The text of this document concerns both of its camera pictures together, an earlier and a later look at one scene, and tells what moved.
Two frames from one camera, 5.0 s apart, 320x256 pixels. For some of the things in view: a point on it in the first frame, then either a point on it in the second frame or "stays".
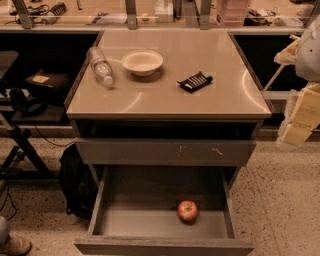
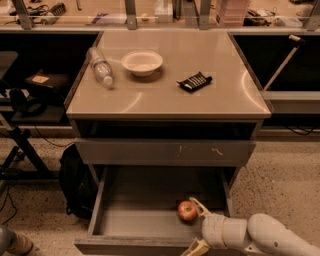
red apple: x=187 y=211 stays
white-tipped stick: x=281 y=67 stays
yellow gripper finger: x=302 y=115 to x=197 y=248
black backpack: x=79 y=183 stays
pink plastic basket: x=231 y=13 stays
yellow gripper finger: x=288 y=56 to x=201 y=209
